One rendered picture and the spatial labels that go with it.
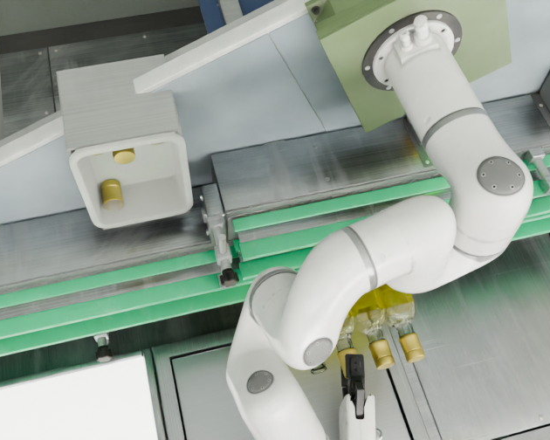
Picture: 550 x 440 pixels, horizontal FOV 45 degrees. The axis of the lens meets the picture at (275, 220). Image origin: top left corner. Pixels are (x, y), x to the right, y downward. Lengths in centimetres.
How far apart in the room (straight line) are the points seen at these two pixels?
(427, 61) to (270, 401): 50
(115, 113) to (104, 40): 82
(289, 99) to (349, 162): 17
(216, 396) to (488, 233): 64
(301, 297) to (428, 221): 18
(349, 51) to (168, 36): 93
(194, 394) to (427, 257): 63
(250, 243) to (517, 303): 64
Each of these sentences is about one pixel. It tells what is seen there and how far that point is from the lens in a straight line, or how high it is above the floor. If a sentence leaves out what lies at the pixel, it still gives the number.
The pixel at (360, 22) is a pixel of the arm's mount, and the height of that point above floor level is 82.
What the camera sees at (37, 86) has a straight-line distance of 178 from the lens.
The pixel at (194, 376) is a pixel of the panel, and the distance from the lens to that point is 131.
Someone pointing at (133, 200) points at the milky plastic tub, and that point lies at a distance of 119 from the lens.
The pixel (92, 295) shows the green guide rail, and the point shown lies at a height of 92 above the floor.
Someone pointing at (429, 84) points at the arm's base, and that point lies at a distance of 94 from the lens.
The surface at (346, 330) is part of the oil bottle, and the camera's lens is 119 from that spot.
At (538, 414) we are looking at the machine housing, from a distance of 143.
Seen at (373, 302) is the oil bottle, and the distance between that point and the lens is 121.
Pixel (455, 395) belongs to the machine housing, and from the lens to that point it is 139.
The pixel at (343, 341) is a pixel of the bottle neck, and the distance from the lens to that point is 119.
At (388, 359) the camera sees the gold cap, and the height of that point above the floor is 115.
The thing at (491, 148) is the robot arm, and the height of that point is 105.
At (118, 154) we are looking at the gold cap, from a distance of 106.
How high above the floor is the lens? 145
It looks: 29 degrees down
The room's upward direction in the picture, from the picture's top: 163 degrees clockwise
